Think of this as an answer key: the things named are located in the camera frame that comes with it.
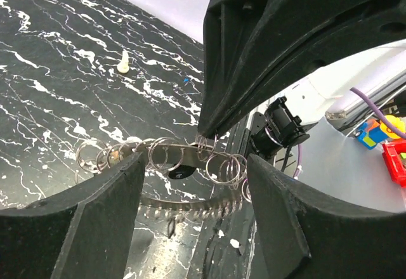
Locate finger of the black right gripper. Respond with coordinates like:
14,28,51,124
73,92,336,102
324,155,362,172
198,0,405,138

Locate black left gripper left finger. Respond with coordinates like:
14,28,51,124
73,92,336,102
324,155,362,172
1,153,145,278

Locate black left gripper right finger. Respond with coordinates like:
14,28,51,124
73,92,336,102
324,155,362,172
247,155,405,278

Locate metal toothed sprocket ring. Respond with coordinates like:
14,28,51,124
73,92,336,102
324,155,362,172
74,133,253,223

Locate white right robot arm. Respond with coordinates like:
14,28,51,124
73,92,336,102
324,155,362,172
198,0,405,155

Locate black tag inside sprocket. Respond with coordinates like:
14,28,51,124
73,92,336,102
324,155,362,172
168,165,196,180

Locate colourful toy blocks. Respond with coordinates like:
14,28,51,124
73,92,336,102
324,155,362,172
355,119,405,188

